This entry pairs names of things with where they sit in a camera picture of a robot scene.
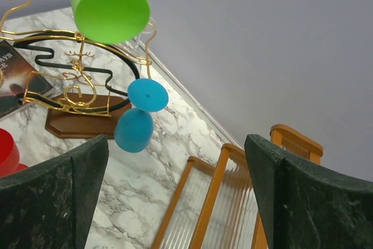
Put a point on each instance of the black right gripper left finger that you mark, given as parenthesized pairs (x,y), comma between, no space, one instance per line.
(51,204)

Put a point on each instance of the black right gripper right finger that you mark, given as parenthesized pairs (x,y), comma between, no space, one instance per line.
(305,205)

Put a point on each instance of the blue plastic goblet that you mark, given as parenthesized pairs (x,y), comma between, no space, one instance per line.
(135,127)

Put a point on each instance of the green plastic goblet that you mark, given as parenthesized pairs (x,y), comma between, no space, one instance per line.
(110,21)

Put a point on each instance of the clear wine glass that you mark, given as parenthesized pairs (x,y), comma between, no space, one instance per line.
(136,45)

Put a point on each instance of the red plastic goblet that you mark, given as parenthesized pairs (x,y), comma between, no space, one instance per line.
(10,157)

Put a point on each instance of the wooden ribbed glass divider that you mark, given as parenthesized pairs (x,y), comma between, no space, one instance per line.
(213,206)

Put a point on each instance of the dark book three days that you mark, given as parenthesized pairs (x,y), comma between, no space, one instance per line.
(17,70)

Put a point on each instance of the gold wire wine glass rack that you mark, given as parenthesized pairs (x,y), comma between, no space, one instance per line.
(90,106)

